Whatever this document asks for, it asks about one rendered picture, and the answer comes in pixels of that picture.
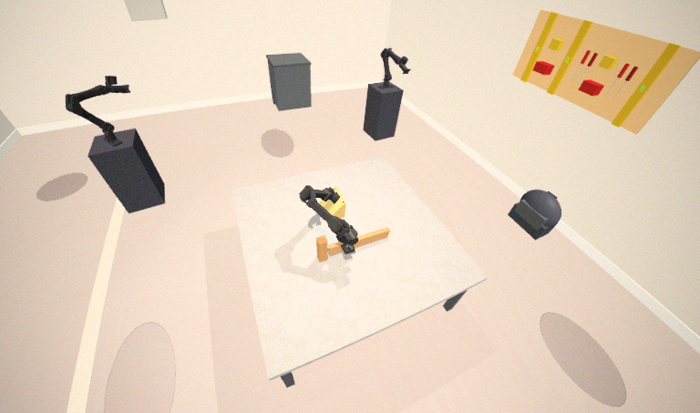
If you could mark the wooden post with slot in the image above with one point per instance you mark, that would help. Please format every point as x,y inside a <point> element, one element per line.
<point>321,248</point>

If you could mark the wooden side rail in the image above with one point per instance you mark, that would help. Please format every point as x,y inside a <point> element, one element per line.
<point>362,240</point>

